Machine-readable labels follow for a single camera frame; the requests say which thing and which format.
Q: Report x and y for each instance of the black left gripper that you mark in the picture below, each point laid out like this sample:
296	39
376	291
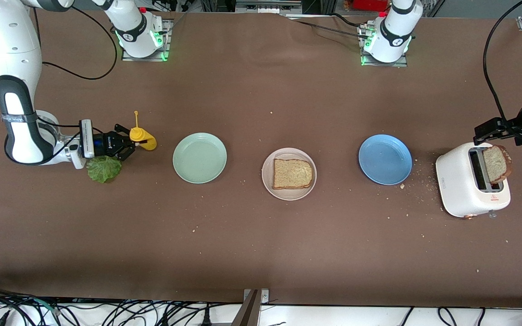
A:
517	125

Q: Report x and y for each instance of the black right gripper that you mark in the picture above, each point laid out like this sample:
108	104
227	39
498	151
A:
106	143

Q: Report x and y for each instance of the yellow mustard squeeze bottle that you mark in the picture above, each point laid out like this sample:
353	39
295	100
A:
148	142

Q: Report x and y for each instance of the brown bread slice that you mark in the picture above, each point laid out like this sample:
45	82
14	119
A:
292	174
496	163

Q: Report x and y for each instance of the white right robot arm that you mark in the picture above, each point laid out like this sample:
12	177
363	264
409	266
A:
12	45

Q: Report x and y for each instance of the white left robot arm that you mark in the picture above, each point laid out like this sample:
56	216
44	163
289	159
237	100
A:
394	31

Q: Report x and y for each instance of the pale green plate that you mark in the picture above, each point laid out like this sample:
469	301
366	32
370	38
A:
200	158

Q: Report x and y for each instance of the blue plate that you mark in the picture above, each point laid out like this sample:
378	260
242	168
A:
385	159

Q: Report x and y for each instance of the beige plate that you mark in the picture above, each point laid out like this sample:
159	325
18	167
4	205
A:
288	195

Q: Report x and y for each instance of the green lettuce leaf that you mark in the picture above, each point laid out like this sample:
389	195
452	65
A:
104	171

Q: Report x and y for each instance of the white toaster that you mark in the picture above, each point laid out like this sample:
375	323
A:
456	181

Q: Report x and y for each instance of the brown table cover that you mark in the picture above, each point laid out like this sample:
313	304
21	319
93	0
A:
261	253

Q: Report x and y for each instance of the red box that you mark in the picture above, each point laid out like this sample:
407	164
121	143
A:
369	4

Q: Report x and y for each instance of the grey metal bar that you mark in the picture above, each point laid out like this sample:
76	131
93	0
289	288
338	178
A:
247	312

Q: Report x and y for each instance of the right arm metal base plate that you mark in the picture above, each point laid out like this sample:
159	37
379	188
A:
127	56

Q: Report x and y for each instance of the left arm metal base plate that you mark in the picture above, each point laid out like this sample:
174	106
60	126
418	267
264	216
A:
401	64

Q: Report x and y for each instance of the aluminium frame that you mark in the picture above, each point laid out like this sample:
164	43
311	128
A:
265	7

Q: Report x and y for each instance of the silver bracket plate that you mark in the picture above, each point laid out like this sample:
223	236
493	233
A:
264	296

